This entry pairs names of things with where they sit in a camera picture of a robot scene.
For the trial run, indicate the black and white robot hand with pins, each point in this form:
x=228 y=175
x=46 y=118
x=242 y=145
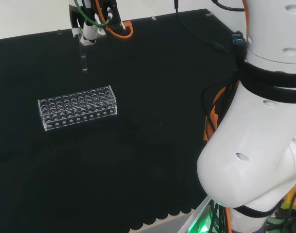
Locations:
x=89 y=21

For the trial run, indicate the clear glass test tube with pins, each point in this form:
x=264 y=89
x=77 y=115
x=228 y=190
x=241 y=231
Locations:
x=83 y=58

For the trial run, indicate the clear plastic test tube rack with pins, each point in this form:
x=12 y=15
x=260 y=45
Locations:
x=77 y=109

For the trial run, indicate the black bench cloth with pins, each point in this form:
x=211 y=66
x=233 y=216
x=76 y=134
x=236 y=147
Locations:
x=101 y=126

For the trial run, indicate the blue USB plug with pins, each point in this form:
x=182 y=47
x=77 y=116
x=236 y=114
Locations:
x=237 y=38

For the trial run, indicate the yellow stop button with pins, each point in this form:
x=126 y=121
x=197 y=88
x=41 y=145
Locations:
x=293 y=196

